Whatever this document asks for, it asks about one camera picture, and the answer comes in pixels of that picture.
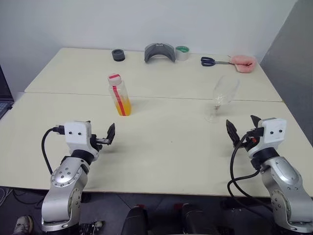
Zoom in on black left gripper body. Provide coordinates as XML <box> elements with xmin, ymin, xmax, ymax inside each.
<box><xmin>90</xmin><ymin>134</ymin><xmax>103</xmax><ymax>152</ymax></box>

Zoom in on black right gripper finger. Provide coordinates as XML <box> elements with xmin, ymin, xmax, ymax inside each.
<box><xmin>249</xmin><ymin>115</ymin><xmax>262</xmax><ymax>129</ymax></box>
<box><xmin>225</xmin><ymin>119</ymin><xmax>242</xmax><ymax>148</ymax></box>

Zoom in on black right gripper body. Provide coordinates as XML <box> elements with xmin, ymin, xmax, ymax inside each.
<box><xmin>241</xmin><ymin>127</ymin><xmax>265</xmax><ymax>151</ymax></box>

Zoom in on orange juice bottle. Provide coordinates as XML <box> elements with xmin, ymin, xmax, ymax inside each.
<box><xmin>106</xmin><ymin>73</ymin><xmax>133</xmax><ymax>117</ymax></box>

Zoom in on clear wine glass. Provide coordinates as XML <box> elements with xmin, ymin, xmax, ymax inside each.
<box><xmin>204</xmin><ymin>74</ymin><xmax>241</xmax><ymax>123</ymax></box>

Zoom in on white bottle cap red stripe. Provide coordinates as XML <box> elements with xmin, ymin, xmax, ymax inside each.
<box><xmin>107</xmin><ymin>73</ymin><xmax>123</xmax><ymax>86</ymax></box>

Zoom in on pink fluffy cloth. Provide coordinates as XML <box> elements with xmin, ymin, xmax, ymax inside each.
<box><xmin>230</xmin><ymin>55</ymin><xmax>258</xmax><ymax>74</ymax></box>

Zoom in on black floor device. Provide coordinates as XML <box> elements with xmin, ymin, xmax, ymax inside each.
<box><xmin>78</xmin><ymin>219</ymin><xmax>104</xmax><ymax>235</ymax></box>

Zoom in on dark rounded shape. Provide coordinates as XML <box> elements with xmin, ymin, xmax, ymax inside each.
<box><xmin>125</xmin><ymin>204</ymin><xmax>149</xmax><ymax>235</ymax></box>
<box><xmin>174</xmin><ymin>202</ymin><xmax>209</xmax><ymax>235</ymax></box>

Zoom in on dark laptop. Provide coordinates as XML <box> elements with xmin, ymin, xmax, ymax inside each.
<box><xmin>0</xmin><ymin>64</ymin><xmax>14</xmax><ymax>120</ymax></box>

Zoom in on white tape roll green core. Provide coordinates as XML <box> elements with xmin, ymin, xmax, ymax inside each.
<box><xmin>175</xmin><ymin>45</ymin><xmax>190</xmax><ymax>62</ymax></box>

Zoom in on grey worn shoe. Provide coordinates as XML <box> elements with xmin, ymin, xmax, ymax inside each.
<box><xmin>13</xmin><ymin>215</ymin><xmax>34</xmax><ymax>235</ymax></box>

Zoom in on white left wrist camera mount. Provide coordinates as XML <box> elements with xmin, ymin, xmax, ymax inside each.
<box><xmin>64</xmin><ymin>120</ymin><xmax>92</xmax><ymax>151</ymax></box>

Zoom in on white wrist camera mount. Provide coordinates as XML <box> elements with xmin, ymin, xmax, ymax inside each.
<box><xmin>247</xmin><ymin>117</ymin><xmax>288</xmax><ymax>158</ymax></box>
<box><xmin>64</xmin><ymin>120</ymin><xmax>92</xmax><ymax>151</ymax></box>

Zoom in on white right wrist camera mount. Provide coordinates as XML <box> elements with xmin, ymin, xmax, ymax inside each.
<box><xmin>247</xmin><ymin>117</ymin><xmax>288</xmax><ymax>158</ymax></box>

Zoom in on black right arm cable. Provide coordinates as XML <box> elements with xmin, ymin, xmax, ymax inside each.
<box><xmin>227</xmin><ymin>133</ymin><xmax>274</xmax><ymax>212</ymax></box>

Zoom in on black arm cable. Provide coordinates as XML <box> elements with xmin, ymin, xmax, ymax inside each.
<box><xmin>227</xmin><ymin>133</ymin><xmax>274</xmax><ymax>212</ymax></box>
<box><xmin>41</xmin><ymin>125</ymin><xmax>66</xmax><ymax>175</ymax></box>

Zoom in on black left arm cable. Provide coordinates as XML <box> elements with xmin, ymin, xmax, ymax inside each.
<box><xmin>41</xmin><ymin>125</ymin><xmax>66</xmax><ymax>175</ymax></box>

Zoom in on black handled scissors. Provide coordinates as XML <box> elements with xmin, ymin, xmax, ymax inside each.
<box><xmin>201</xmin><ymin>56</ymin><xmax>237</xmax><ymax>67</ymax></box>

